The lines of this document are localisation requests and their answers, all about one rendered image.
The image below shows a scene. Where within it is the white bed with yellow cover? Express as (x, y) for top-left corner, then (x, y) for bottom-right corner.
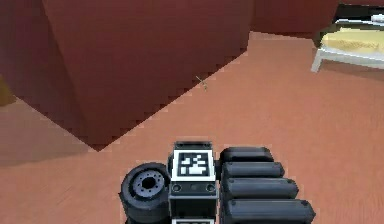
(310, 3), (384, 74)

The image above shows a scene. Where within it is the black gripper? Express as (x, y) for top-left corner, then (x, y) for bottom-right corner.
(118, 162), (172, 224)

